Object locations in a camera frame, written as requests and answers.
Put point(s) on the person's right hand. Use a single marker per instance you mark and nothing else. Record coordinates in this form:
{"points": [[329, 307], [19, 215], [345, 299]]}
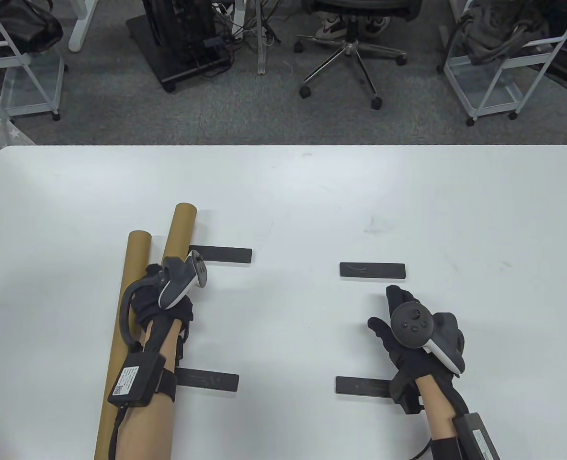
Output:
{"points": [[413, 366]]}

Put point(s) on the person's left hand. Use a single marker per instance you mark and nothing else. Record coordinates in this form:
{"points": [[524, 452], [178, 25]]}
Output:
{"points": [[149, 311]]}

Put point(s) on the grey hand controller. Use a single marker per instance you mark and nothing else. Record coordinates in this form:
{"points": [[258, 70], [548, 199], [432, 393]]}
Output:
{"points": [[410, 326], [175, 287]]}

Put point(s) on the brown cardboard mailing tube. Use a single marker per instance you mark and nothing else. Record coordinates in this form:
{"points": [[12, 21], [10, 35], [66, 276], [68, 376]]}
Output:
{"points": [[135, 258], [180, 230]]}

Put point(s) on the black rectangular weight bar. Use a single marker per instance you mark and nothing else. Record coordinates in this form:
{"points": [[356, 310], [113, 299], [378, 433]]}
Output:
{"points": [[209, 381], [360, 385], [228, 255], [373, 270]]}

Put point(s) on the person's right forearm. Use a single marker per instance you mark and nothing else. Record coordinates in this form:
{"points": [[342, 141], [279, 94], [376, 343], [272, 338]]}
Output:
{"points": [[436, 412]]}

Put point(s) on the white wheeled cart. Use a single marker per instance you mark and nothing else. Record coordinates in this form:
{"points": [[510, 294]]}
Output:
{"points": [[484, 91], [29, 91]]}

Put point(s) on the black wheeled equipment stand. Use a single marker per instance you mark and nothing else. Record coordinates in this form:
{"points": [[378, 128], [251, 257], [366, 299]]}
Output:
{"points": [[168, 52]]}

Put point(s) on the white desk leg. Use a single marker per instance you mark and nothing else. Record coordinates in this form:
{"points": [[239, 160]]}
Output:
{"points": [[263, 57], [80, 33]]}

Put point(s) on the black bag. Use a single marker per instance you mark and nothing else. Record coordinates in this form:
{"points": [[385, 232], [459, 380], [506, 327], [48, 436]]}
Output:
{"points": [[15, 28]]}

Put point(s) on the black office chair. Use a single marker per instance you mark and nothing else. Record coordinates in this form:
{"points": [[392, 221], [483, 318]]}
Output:
{"points": [[348, 45]]}

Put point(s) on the grey backpack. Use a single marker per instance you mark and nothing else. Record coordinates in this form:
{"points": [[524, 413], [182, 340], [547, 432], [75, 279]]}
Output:
{"points": [[499, 28]]}

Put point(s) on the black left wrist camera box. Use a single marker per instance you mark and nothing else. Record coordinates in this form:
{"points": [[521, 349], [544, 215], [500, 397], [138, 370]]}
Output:
{"points": [[137, 381]]}

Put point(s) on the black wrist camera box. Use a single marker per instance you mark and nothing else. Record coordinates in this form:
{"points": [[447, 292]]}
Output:
{"points": [[477, 438], [137, 381]]}

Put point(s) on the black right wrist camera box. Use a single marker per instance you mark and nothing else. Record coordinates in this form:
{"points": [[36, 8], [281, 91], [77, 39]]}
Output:
{"points": [[477, 438]]}

